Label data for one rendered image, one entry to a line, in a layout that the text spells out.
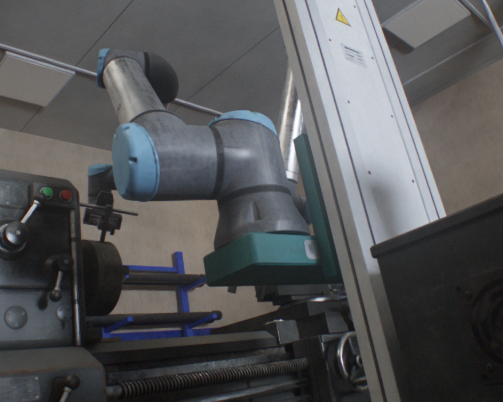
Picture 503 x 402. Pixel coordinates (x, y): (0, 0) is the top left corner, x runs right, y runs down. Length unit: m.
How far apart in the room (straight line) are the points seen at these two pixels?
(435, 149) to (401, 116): 4.88
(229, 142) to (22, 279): 0.65
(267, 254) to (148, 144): 0.29
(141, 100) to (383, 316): 0.68
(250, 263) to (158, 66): 0.81
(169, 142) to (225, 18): 3.31
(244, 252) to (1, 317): 0.66
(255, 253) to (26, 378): 0.58
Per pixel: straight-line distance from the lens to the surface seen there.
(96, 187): 1.94
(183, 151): 0.92
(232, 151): 0.95
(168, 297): 5.67
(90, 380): 1.24
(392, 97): 1.24
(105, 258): 1.64
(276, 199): 0.94
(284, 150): 1.51
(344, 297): 2.75
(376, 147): 1.08
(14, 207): 1.40
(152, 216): 5.86
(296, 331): 1.92
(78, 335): 1.36
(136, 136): 0.92
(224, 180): 0.95
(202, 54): 4.50
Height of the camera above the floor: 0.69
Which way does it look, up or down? 22 degrees up
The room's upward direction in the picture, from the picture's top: 10 degrees counter-clockwise
